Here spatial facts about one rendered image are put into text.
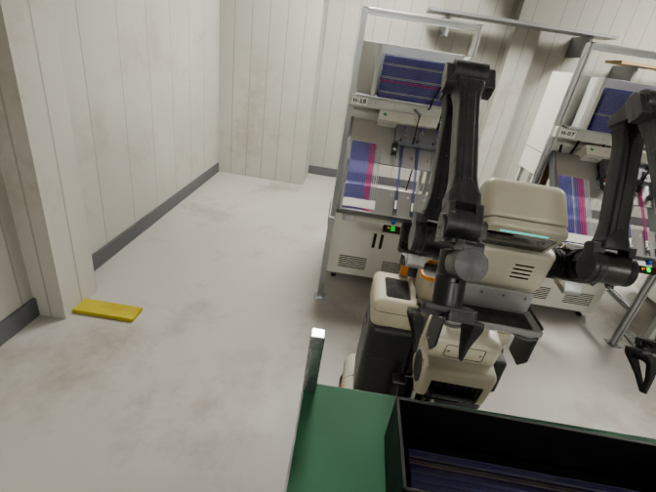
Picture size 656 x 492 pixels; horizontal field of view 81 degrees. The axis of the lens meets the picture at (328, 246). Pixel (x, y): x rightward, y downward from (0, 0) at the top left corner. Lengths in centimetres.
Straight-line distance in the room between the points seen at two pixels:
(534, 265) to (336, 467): 72
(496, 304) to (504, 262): 13
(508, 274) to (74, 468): 177
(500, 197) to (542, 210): 10
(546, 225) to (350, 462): 69
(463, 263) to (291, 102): 446
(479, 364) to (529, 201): 55
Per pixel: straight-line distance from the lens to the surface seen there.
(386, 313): 150
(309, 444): 81
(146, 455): 199
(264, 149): 517
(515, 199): 105
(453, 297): 75
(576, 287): 127
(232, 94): 517
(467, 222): 76
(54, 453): 211
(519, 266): 116
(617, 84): 347
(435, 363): 129
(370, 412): 88
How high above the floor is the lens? 161
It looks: 26 degrees down
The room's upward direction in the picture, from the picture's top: 9 degrees clockwise
